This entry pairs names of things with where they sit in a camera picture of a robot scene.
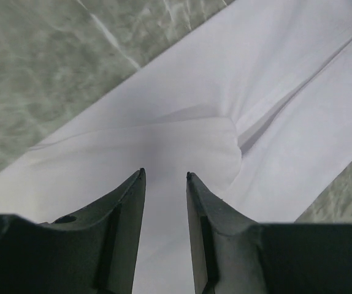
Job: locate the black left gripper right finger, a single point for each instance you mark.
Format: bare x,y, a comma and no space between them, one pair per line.
234,254

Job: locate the white t shirt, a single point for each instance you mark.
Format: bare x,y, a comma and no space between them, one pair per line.
257,102

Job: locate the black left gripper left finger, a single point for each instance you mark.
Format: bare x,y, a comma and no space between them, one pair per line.
92,250

